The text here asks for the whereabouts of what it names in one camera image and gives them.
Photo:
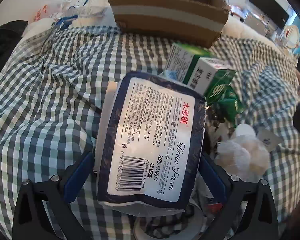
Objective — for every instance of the dark blue tissue paper pack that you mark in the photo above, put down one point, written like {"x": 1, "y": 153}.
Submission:
{"x": 150, "y": 142}

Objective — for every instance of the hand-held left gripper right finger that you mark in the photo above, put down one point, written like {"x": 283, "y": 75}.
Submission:
{"x": 212, "y": 177}

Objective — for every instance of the black television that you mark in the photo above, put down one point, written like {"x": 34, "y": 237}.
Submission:
{"x": 267, "y": 5}

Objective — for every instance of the white framed mirror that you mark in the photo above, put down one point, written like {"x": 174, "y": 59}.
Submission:
{"x": 292, "y": 36}

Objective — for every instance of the green snack packet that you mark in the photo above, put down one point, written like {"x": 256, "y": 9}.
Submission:
{"x": 227, "y": 105}

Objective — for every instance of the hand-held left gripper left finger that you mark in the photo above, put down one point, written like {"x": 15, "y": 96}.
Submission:
{"x": 77, "y": 177}

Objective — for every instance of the dark cloth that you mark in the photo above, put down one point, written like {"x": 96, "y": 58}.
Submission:
{"x": 5, "y": 40}

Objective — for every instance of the white card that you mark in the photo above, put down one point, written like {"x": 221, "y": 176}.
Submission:
{"x": 268, "y": 140}

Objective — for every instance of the blue plastic item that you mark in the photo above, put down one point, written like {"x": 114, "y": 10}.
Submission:
{"x": 65, "y": 21}

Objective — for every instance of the clear plastic bag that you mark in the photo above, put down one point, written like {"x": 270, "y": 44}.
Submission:
{"x": 85, "y": 7}

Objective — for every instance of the cardboard box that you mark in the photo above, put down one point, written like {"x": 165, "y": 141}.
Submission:
{"x": 165, "y": 17}

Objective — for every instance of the red printed plastic bag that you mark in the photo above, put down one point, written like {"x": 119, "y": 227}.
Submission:
{"x": 43, "y": 12}

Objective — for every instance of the checkered blanket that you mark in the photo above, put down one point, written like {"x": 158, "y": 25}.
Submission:
{"x": 52, "y": 92}

